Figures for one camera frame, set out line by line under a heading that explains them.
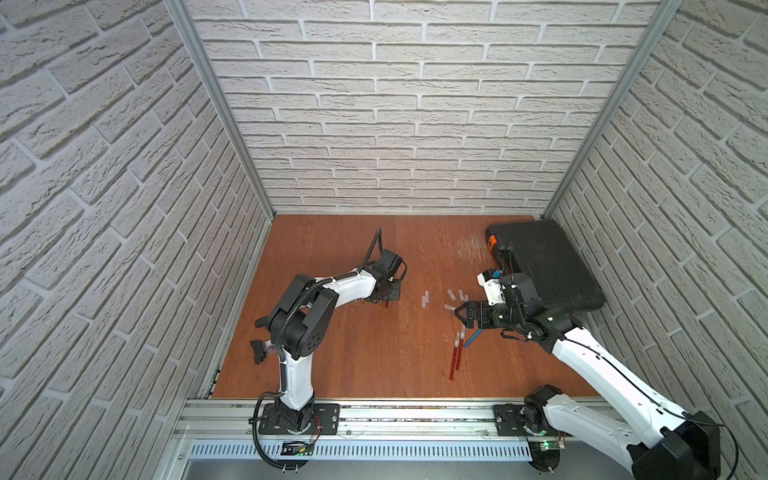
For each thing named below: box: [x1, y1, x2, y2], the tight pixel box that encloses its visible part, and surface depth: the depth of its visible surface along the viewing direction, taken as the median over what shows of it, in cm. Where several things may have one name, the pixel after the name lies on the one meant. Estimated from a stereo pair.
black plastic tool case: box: [487, 219, 606, 313], surface depth 102 cm
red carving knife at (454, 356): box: [449, 332, 461, 381], surface depth 87 cm
